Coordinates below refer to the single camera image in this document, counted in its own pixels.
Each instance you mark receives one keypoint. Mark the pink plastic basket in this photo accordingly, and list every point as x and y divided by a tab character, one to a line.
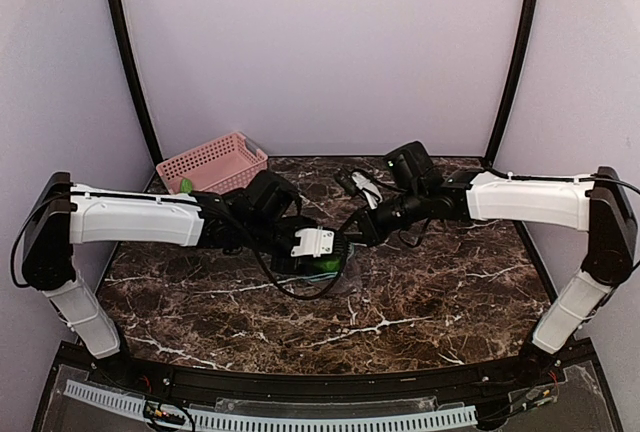
220	165

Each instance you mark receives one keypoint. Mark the black frame post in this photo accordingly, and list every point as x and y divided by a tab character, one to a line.
121	32
516	64

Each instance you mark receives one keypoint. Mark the white slotted cable duct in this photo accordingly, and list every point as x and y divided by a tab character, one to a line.
246	415

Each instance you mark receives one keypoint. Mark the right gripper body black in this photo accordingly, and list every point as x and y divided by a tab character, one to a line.
413	210

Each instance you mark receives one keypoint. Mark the clear zip bag blue seal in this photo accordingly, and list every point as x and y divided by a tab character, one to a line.
345	281

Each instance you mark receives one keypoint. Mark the black left frame post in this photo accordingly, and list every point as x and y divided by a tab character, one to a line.
121	32

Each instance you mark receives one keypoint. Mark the black right frame post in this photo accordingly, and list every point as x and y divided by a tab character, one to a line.
516	64

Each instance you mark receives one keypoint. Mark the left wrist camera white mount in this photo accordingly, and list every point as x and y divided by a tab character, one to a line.
313	242

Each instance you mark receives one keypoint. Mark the green fake vegetable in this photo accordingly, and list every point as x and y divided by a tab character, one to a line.
326	266

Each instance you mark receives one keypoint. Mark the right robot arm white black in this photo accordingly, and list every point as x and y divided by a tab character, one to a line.
596	204

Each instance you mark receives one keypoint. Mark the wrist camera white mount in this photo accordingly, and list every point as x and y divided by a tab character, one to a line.
313	242
356	184

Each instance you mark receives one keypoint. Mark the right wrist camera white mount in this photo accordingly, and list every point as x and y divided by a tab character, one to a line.
356	184

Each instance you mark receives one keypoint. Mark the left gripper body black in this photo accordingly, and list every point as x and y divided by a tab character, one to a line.
285	266

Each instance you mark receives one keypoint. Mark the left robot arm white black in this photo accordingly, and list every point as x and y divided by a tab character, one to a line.
265	217

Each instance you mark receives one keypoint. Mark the black front aluminium rail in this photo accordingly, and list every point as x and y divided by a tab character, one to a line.
472	384

